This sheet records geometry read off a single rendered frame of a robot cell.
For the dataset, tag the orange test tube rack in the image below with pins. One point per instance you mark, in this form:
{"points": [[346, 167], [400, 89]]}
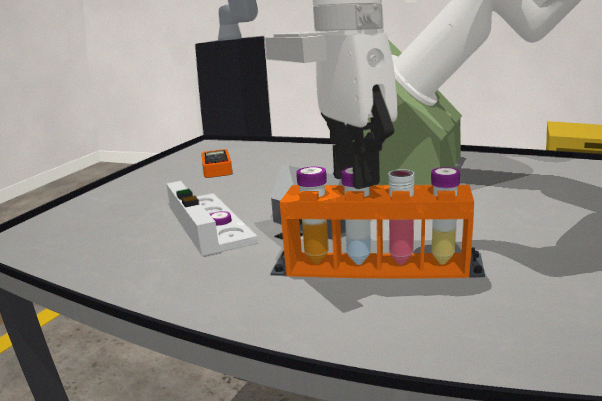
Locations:
{"points": [[379, 205]]}

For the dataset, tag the purple screw cap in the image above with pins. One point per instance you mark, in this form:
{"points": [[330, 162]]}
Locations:
{"points": [[221, 218], [347, 176], [311, 176], [445, 177]]}

